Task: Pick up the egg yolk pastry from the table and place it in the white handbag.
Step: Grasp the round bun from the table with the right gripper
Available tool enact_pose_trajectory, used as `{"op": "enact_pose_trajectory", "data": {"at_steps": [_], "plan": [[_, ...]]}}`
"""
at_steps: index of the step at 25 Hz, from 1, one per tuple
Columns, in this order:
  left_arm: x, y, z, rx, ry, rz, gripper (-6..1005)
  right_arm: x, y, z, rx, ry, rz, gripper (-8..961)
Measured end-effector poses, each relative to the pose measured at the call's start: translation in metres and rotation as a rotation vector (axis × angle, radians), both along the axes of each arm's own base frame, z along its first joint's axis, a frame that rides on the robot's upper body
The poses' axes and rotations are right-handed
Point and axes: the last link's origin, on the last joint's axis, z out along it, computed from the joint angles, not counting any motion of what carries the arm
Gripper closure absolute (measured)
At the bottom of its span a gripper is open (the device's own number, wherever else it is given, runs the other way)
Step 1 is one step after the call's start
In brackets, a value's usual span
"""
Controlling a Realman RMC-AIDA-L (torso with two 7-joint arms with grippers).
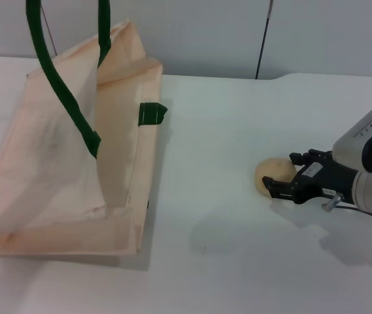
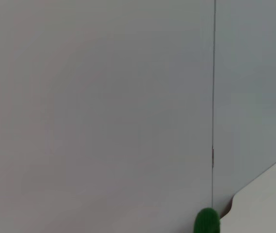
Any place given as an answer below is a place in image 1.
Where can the round egg yolk pastry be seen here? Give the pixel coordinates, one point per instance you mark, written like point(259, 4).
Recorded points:
point(274, 173)

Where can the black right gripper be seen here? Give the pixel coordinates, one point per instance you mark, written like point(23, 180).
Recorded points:
point(323, 178)

